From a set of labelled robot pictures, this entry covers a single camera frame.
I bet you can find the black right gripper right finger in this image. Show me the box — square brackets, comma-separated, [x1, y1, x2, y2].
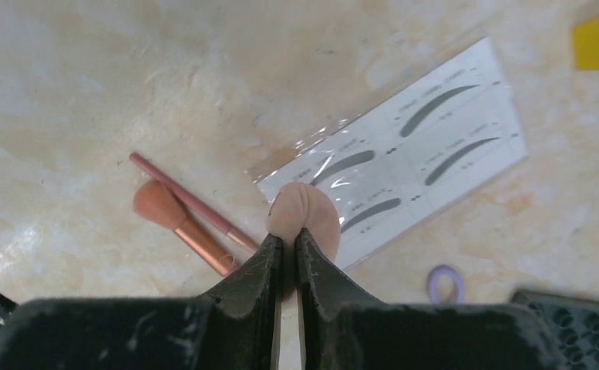
[295, 230, 564, 369]

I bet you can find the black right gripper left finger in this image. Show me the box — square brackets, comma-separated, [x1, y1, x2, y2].
[0, 235, 283, 369]

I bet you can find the peach powder puff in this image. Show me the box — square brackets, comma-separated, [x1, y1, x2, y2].
[267, 182, 341, 267]

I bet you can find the rose gold blush brush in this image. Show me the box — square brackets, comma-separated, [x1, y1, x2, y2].
[133, 180, 241, 277]

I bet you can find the white false eyelash card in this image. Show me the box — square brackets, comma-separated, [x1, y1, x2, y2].
[256, 37, 528, 269]

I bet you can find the dark green building baseplate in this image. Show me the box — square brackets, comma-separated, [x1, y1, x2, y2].
[511, 290, 599, 369]

